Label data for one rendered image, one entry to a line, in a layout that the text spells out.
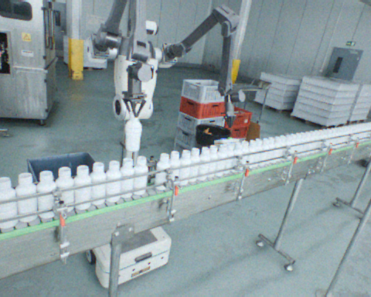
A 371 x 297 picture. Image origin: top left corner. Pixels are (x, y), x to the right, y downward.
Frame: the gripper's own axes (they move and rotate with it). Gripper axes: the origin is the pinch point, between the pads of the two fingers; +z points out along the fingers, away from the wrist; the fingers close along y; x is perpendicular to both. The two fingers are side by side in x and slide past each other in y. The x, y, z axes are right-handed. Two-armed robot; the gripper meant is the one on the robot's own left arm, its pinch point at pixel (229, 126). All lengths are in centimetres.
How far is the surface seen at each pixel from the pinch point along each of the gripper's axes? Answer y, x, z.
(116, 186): -83, -18, 18
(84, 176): -95, -19, 11
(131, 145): -73, -12, 3
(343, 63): 956, 343, -166
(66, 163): -87, 44, 14
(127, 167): -78, -18, 11
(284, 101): 581, 343, -34
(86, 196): -94, -17, 19
